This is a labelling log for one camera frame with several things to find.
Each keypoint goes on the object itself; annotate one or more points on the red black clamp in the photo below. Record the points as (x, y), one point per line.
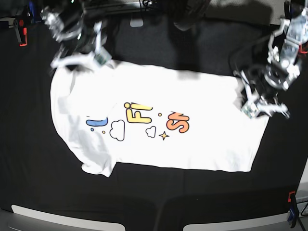
(303, 48)
(21, 32)

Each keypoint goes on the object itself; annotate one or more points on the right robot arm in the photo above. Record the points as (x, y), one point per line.
(69, 12)

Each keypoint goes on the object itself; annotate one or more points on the red black clamp far right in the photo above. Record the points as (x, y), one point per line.
(303, 48)

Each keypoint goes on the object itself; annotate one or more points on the grey camera mount plate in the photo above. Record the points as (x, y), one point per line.
(136, 21)

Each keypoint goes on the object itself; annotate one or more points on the red blue clamp near right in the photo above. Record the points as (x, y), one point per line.
(293, 209)

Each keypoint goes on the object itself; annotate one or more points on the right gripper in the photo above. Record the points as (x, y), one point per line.
(81, 38)

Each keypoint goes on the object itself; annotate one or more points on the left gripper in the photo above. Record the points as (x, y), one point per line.
(262, 84)

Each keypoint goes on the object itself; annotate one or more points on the blue clamp far left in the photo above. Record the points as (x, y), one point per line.
(33, 11)

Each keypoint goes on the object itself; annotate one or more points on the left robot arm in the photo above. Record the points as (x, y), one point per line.
(283, 44)

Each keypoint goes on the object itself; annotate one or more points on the white printed t-shirt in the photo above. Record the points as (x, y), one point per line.
(151, 115)

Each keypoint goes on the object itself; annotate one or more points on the red black clamp far left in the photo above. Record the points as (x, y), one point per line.
(21, 32)

